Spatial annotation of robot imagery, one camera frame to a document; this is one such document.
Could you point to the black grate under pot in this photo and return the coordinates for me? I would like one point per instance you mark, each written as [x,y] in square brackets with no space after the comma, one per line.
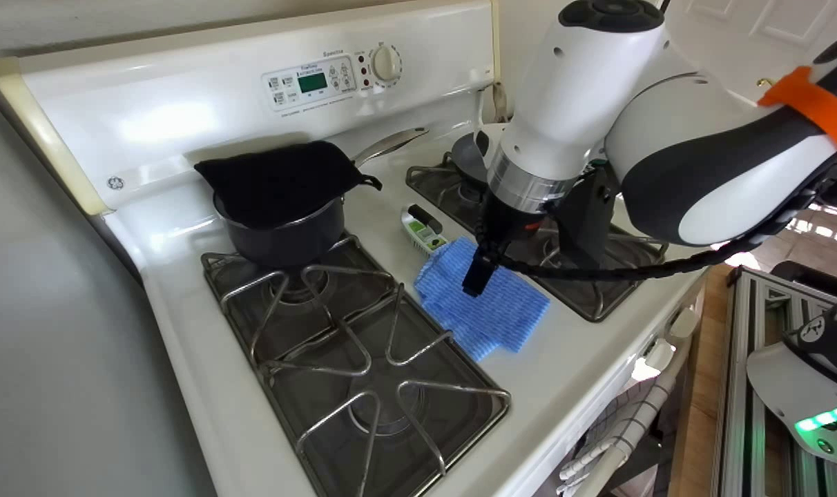
[344,367]

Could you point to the grey refrigerator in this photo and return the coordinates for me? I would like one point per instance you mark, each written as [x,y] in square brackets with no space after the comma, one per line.
[60,320]

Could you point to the black cooking pot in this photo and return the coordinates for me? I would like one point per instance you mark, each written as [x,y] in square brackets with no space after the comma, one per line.
[279,241]

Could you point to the blue striped cleaning towel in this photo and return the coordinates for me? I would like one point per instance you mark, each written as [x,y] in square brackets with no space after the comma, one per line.
[510,313]

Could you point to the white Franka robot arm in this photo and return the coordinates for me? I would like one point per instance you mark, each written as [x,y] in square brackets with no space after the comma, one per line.
[573,83]

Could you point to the striped hanging dish towel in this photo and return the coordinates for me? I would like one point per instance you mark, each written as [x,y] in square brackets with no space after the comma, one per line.
[620,431]

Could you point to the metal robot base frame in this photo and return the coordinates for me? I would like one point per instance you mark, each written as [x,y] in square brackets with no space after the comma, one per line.
[738,386]

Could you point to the dark frying pan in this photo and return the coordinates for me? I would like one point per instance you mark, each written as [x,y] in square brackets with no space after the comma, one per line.
[467,156]

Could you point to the white panel door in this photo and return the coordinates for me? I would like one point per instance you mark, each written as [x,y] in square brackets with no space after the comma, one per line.
[759,29]

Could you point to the black grate under pan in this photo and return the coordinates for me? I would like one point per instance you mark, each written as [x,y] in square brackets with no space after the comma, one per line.
[611,298]

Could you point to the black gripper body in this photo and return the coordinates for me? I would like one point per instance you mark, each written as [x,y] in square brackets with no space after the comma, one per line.
[506,225]

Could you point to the white oven dial knob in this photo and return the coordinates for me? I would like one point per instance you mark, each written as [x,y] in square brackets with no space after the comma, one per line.
[388,61]

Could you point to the white gas stove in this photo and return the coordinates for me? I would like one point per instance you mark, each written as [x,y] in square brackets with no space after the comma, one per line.
[528,386]

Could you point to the green white kitchen thermometer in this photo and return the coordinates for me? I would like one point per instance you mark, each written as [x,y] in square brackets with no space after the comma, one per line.
[420,230]

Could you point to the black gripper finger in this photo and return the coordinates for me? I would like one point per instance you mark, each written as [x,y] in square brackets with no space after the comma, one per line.
[493,270]
[475,273]

